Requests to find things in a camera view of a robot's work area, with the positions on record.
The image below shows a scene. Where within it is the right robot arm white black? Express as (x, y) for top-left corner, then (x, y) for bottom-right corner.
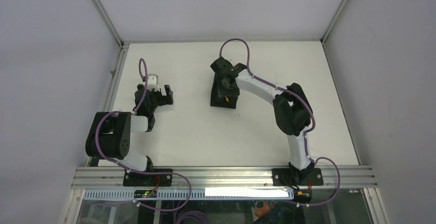
(210, 58), (315, 184)

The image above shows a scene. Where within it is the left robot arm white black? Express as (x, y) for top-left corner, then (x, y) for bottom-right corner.
(85, 84), (174, 174)

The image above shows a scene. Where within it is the black plastic bin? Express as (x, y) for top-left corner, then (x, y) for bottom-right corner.
(210, 75), (238, 109)

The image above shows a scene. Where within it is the orange object under table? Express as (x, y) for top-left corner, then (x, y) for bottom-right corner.
(252, 200), (275, 218)

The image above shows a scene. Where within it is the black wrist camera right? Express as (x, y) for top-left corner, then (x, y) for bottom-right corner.
(210, 57), (233, 76)

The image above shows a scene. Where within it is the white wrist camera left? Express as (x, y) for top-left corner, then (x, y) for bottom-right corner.
(144, 74), (161, 92)

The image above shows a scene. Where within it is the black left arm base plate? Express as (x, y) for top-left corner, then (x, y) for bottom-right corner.
(122, 168), (173, 187)

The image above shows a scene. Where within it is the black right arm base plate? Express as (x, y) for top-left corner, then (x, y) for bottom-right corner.
(271, 168), (324, 186)

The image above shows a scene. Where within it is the white slotted cable duct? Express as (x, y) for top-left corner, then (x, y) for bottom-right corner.
(83, 187), (294, 201)

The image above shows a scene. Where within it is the aluminium front rail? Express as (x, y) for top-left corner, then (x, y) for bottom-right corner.
(71, 165), (378, 189)

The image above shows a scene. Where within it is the aluminium left frame post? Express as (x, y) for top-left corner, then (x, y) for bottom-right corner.
(91, 0), (124, 48)

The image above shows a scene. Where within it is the aluminium frame post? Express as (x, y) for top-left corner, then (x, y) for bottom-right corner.
(91, 0), (124, 48)
(320, 0), (349, 46)

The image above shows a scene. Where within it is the aluminium right frame post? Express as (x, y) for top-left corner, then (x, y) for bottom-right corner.
(320, 0), (349, 46)

